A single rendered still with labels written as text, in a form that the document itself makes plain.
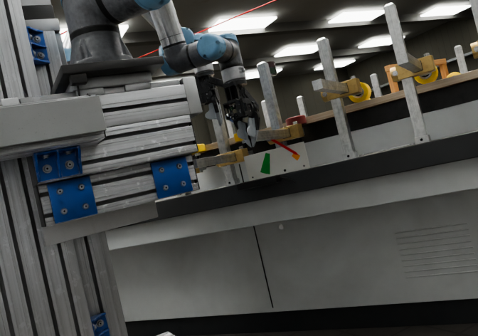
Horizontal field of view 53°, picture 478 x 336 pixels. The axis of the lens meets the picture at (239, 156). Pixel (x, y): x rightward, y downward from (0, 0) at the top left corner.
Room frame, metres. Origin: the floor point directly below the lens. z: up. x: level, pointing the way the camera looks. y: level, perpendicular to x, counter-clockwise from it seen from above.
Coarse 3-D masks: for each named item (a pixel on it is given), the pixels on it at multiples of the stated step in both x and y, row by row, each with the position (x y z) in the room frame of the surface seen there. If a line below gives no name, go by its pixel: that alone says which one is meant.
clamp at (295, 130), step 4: (296, 124) 1.76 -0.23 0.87; (300, 124) 1.79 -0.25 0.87; (280, 128) 1.79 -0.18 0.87; (284, 128) 1.78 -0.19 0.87; (288, 128) 1.78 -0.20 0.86; (292, 128) 1.77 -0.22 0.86; (296, 128) 1.76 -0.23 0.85; (300, 128) 1.78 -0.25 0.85; (292, 132) 1.77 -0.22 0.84; (296, 132) 1.76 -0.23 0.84; (300, 132) 1.77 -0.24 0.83; (292, 136) 1.77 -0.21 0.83; (296, 136) 1.76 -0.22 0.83; (300, 136) 1.77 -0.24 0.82; (280, 140) 1.80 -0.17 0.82; (284, 140) 1.79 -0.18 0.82; (272, 144) 1.84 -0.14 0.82
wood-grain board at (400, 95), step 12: (468, 72) 1.63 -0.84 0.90; (432, 84) 1.69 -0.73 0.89; (444, 84) 1.67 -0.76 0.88; (456, 84) 1.69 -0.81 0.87; (384, 96) 1.77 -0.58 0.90; (396, 96) 1.75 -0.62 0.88; (348, 108) 1.84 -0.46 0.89; (360, 108) 1.82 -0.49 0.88; (312, 120) 1.91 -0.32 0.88; (216, 144) 2.14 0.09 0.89
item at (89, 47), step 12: (72, 36) 1.07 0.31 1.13; (84, 36) 1.05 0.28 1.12; (96, 36) 1.05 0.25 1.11; (108, 36) 1.06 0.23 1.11; (120, 36) 1.10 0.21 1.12; (72, 48) 1.07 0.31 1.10; (84, 48) 1.05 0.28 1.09; (96, 48) 1.04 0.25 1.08; (108, 48) 1.05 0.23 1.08; (120, 48) 1.07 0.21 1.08; (72, 60) 1.06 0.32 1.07; (84, 60) 1.03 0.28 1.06; (96, 60) 1.03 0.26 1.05; (108, 60) 1.04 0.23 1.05
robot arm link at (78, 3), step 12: (60, 0) 1.08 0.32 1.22; (72, 0) 1.05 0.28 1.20; (84, 0) 1.04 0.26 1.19; (96, 0) 1.03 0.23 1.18; (72, 12) 1.06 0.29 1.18; (84, 12) 1.05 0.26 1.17; (96, 12) 1.05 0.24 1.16; (108, 12) 1.04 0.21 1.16; (72, 24) 1.06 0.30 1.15; (84, 24) 1.05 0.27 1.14; (96, 24) 1.05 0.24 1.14; (108, 24) 1.07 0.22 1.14
